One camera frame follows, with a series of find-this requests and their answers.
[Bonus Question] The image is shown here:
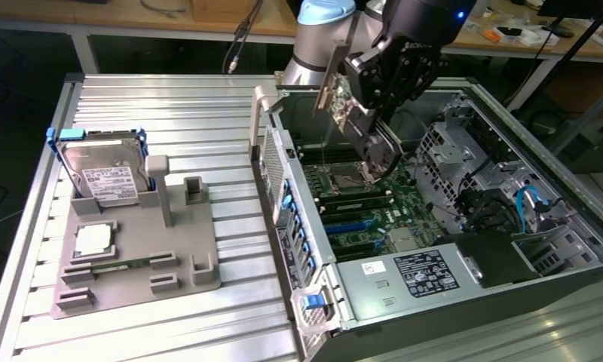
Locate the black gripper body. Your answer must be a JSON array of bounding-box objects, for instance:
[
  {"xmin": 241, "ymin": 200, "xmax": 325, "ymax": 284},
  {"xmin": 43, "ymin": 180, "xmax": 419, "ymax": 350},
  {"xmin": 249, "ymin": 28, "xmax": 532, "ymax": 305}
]
[{"xmin": 372, "ymin": 0, "xmax": 479, "ymax": 61}]

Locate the graphics card with black fan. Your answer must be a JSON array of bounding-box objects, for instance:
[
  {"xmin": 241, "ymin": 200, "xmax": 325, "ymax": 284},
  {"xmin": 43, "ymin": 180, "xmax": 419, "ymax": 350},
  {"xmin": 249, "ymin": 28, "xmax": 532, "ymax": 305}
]
[{"xmin": 313, "ymin": 44, "xmax": 405, "ymax": 181}]

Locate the silver disk bay cage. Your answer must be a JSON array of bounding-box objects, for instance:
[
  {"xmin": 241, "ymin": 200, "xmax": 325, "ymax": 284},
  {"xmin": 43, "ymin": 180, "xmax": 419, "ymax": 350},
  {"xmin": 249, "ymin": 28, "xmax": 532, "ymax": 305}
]
[{"xmin": 415, "ymin": 94, "xmax": 515, "ymax": 197}]

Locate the white plastic box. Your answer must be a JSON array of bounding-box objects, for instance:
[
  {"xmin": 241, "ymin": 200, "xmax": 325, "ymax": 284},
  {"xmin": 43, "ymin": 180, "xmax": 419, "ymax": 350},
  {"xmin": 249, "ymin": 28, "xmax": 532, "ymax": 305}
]
[{"xmin": 503, "ymin": 28, "xmax": 556, "ymax": 47}]

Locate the CPU socket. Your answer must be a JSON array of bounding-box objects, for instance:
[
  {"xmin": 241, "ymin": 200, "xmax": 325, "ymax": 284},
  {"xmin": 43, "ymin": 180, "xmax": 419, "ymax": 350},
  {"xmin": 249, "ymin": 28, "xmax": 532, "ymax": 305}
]
[{"xmin": 327, "ymin": 164, "xmax": 372, "ymax": 196}]

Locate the black stand pole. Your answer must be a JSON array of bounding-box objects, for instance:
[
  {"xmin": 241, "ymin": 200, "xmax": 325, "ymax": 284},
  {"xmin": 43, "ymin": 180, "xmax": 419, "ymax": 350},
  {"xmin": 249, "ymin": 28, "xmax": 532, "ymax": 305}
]
[{"xmin": 505, "ymin": 0, "xmax": 603, "ymax": 112}]

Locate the black computer monitor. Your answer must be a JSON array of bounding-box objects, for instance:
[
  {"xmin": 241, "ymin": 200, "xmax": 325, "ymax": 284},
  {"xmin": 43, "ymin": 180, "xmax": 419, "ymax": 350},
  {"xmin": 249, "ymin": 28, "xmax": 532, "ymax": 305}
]
[{"xmin": 536, "ymin": 0, "xmax": 603, "ymax": 19}]

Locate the grey metal stand pole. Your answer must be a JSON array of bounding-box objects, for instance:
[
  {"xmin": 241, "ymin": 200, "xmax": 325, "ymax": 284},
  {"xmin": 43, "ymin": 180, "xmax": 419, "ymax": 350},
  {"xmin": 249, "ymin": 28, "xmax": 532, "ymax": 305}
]
[{"xmin": 557, "ymin": 75, "xmax": 603, "ymax": 154}]

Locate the silver chipset heatsink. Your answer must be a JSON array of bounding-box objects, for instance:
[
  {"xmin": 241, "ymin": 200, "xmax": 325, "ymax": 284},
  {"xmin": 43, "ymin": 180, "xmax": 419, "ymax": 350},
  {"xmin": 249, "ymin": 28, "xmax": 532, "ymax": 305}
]
[{"xmin": 387, "ymin": 228, "xmax": 425, "ymax": 254}]

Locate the silver power supply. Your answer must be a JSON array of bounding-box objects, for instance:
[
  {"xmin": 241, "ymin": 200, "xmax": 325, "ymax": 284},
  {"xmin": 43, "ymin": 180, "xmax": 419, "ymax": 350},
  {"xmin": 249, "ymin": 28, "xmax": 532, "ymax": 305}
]
[{"xmin": 335, "ymin": 243, "xmax": 487, "ymax": 331}]

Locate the grey parts rack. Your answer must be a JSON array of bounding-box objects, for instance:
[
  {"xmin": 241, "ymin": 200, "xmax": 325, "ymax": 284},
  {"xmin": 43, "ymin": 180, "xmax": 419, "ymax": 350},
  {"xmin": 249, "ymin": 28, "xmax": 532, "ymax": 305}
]
[{"xmin": 50, "ymin": 153, "xmax": 224, "ymax": 321}]

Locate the hard disk with blue rails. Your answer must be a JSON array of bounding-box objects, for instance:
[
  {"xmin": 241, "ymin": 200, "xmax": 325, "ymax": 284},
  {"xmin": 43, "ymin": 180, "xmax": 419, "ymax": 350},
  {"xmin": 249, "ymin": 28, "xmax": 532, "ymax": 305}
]
[{"xmin": 44, "ymin": 127, "xmax": 152, "ymax": 209}]

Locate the black open PC case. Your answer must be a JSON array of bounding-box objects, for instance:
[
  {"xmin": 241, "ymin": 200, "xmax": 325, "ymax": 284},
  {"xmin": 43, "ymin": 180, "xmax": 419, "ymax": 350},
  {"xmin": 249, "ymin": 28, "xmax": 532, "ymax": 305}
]
[{"xmin": 248, "ymin": 77, "xmax": 603, "ymax": 362}]

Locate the silver CPU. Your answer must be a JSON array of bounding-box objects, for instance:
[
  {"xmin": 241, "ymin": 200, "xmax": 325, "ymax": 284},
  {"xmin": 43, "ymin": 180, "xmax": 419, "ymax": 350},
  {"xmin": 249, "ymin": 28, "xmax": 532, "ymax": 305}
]
[{"xmin": 75, "ymin": 225, "xmax": 118, "ymax": 257}]

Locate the black cable metal plug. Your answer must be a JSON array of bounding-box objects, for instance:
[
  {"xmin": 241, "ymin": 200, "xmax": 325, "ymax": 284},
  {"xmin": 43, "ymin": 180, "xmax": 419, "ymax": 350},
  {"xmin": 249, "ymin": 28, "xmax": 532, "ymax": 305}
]
[{"xmin": 224, "ymin": 0, "xmax": 265, "ymax": 75}]

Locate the blue disk wire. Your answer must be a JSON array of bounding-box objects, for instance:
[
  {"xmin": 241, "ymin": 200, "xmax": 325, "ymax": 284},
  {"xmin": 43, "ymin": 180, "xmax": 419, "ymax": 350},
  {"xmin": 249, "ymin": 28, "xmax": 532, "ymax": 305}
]
[{"xmin": 515, "ymin": 183, "xmax": 545, "ymax": 235}]

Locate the black plastic air duct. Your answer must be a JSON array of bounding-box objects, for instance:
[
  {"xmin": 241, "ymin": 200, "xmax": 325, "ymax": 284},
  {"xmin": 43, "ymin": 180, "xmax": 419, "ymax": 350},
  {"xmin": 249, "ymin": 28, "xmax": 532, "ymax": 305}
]
[{"xmin": 455, "ymin": 233, "xmax": 544, "ymax": 290}]

